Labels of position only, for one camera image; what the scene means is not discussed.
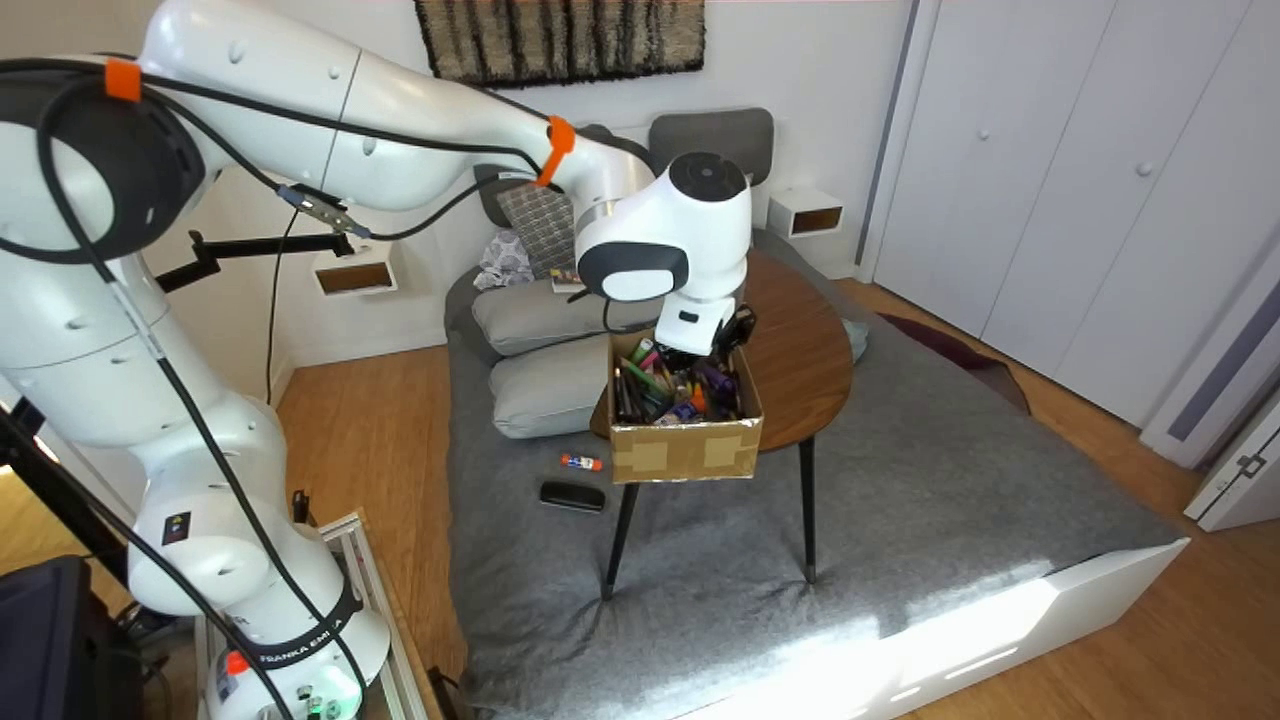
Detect white bed frame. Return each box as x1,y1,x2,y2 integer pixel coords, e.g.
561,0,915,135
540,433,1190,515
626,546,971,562
636,537,1191,720

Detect checkered cushion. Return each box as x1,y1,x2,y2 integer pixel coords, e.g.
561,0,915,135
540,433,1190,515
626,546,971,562
498,180,579,278

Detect black remote on bed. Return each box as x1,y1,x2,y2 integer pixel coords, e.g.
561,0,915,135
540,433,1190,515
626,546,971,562
538,476,614,511

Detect green marker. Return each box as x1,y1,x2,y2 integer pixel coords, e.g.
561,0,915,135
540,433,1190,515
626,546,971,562
621,362,673,400

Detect white wardrobe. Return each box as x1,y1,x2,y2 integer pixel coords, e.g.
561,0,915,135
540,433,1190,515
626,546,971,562
856,0,1280,433

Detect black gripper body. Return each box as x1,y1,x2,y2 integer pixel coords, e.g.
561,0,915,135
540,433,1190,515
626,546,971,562
717,299,760,358

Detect white wall shelf box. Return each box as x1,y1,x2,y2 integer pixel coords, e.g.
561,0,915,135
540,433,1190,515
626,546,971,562
770,186,856,284
311,243,403,299

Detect grey bed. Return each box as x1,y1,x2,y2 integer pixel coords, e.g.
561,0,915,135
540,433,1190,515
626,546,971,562
442,233,1191,720

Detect cardboard box with tape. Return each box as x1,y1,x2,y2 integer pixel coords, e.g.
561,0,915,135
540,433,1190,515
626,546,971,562
588,327,770,489

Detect black tripod stand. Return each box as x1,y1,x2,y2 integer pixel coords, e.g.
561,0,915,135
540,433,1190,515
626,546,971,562
0,397,151,603

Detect white door grey stripe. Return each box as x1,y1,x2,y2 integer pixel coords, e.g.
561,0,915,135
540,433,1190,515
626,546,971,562
1138,243,1280,472

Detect dark shaggy wall hanging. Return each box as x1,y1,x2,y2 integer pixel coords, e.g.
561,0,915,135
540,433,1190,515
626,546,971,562
412,0,709,93

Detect round wooden table black legs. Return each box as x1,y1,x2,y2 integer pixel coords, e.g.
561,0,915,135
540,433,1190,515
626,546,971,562
588,243,856,603

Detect dark red rug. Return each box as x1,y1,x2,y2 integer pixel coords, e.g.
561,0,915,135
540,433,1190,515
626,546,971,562
875,307,1036,415

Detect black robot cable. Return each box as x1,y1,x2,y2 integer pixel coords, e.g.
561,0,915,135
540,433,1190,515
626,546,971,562
0,56,632,720

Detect white door with handle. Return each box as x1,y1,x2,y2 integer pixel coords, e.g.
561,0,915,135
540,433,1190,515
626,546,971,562
1180,390,1280,537

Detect white crumpled plastic bag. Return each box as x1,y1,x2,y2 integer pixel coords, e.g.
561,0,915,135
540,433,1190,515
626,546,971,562
471,228,540,295

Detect short grey pillow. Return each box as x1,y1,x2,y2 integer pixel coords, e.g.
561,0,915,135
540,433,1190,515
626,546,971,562
485,333,617,442

